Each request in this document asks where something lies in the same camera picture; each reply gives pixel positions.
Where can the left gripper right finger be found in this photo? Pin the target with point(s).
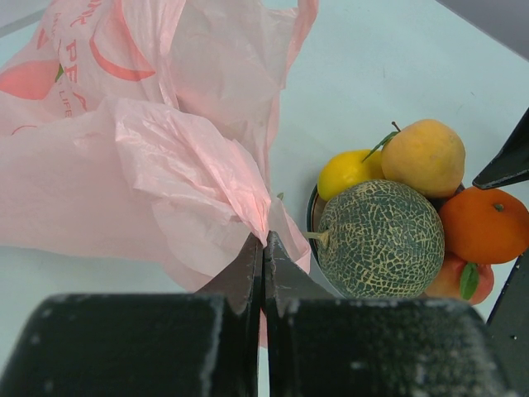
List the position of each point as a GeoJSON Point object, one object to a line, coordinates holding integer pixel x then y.
{"type": "Point", "coordinates": [322, 345]}

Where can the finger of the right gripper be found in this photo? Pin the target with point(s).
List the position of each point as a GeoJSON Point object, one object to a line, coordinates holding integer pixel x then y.
{"type": "Point", "coordinates": [510, 165]}
{"type": "Point", "coordinates": [509, 326]}

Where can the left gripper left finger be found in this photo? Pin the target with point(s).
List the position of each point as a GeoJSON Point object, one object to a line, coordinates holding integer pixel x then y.
{"type": "Point", "coordinates": [200, 344]}

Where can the orange fake peach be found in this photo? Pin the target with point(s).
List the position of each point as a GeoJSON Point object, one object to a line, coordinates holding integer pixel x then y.
{"type": "Point", "coordinates": [460, 280]}

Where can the orange fake tangerine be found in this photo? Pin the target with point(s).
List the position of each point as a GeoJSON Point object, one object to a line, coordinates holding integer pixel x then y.
{"type": "Point", "coordinates": [485, 226]}

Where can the yellow orange fake apricot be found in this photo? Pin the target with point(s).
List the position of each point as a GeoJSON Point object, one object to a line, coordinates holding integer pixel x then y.
{"type": "Point", "coordinates": [427, 156]}

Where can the green netted fake melon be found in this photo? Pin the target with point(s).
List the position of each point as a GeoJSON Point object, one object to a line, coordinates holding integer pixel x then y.
{"type": "Point", "coordinates": [379, 239]}

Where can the yellow fake mango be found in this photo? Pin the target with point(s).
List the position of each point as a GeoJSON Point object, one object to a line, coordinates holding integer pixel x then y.
{"type": "Point", "coordinates": [347, 169]}

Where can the pink plastic bag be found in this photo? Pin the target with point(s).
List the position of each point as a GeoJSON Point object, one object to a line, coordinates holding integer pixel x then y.
{"type": "Point", "coordinates": [142, 129]}

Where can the round printed plate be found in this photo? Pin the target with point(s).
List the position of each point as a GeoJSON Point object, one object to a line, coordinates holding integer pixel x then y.
{"type": "Point", "coordinates": [314, 211]}

